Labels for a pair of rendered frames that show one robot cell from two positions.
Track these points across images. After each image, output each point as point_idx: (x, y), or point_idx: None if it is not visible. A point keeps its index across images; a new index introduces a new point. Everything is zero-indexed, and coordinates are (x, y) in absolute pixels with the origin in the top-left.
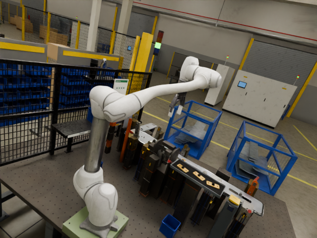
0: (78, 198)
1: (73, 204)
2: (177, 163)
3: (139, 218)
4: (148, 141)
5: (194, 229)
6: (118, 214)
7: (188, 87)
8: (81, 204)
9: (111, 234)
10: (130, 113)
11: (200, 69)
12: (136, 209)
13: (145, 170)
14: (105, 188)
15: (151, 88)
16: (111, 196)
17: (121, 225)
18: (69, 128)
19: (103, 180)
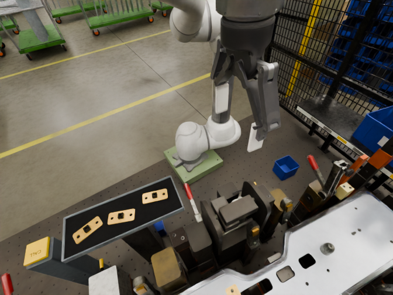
0: (231, 151)
1: (224, 148)
2: (171, 194)
3: (186, 202)
4: (286, 197)
5: (134, 276)
6: (193, 174)
7: None
8: (223, 153)
9: (174, 162)
10: (170, 28)
11: None
12: (199, 203)
13: None
14: (188, 126)
15: None
16: (178, 130)
17: (178, 172)
18: (319, 106)
19: (211, 136)
